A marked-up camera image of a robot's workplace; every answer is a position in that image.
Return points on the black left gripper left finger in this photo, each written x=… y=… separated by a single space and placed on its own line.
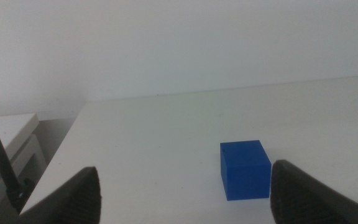
x=76 y=199

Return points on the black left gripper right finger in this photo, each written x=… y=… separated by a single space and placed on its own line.
x=300 y=199

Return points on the blue cube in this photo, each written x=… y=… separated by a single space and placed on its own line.
x=245 y=174

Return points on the white side cabinet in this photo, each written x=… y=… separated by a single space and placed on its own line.
x=8 y=130

